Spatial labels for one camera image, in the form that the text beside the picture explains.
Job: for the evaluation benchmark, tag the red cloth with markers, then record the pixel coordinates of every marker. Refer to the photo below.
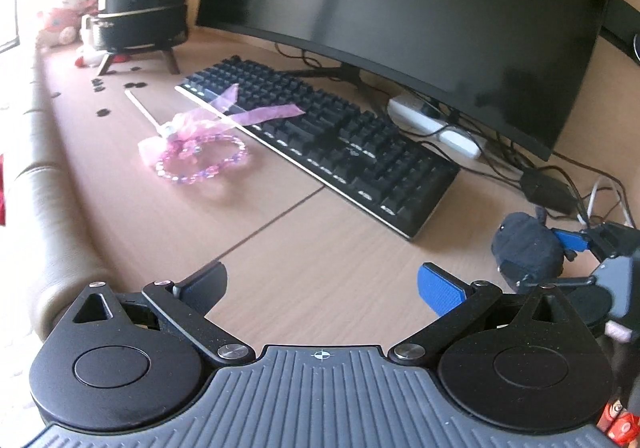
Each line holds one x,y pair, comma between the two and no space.
2,188

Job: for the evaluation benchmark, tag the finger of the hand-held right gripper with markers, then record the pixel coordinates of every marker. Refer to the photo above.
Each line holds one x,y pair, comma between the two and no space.
570,239
560,282

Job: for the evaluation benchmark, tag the wooden desktop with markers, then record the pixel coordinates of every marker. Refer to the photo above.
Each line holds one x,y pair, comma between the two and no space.
150,228

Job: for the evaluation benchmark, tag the beige padded desk edge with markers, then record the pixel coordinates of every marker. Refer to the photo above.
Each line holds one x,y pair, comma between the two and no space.
50,208

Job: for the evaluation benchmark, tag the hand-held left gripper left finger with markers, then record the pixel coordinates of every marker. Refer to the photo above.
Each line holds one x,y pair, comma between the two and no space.
202,285

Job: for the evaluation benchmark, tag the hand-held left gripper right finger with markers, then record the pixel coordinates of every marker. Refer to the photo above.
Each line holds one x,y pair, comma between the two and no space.
442,289

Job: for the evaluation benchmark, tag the black mechanical keyboard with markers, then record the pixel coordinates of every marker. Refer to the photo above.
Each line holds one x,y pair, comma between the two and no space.
325,138

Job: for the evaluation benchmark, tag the black plush toy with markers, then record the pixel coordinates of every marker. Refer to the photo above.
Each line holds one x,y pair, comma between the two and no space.
525,248

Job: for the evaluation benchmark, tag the black curved monitor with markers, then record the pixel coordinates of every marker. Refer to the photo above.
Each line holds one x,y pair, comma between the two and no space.
400,18

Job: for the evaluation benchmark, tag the scattered small black discs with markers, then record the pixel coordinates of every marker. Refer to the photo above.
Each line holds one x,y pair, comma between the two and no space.
98,84

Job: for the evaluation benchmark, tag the small white red doll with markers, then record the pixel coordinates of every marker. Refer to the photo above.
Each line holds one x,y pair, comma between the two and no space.
90,51

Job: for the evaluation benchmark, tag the white power strip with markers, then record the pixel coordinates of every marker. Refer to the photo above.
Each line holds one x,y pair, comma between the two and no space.
415,113

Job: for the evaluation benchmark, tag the black power adapter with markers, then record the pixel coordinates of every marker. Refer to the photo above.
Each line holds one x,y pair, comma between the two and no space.
547,190

